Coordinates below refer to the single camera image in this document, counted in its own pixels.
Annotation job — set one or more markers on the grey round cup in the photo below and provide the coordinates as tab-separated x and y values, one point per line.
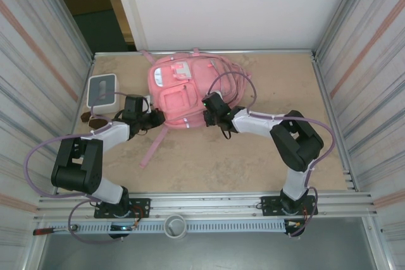
175	233

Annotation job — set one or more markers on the white tissue box grey top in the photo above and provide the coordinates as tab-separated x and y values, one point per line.
102	93

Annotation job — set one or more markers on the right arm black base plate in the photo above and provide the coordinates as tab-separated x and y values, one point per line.
267	206

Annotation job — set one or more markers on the aluminium mounting rail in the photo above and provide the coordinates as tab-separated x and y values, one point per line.
205	202

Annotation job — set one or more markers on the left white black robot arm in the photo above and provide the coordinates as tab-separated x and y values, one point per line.
77	165

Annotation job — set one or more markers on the grey metal shelf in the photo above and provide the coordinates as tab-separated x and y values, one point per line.
205	254

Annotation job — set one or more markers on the translucent side panel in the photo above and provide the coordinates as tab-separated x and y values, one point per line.
373	61
31	61

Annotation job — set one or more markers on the pink backpack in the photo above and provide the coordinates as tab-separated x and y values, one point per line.
183	93

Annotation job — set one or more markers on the aluminium table edge bar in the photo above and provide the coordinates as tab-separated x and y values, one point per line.
284	52

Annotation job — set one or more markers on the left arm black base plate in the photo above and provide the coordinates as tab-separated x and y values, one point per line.
144	203

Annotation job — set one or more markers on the small dark brown piece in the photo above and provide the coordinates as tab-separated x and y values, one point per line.
84	117

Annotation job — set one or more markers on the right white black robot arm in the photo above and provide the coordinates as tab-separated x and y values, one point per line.
297	140

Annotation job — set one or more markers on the brown piece with white band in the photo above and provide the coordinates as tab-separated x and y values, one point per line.
98	123

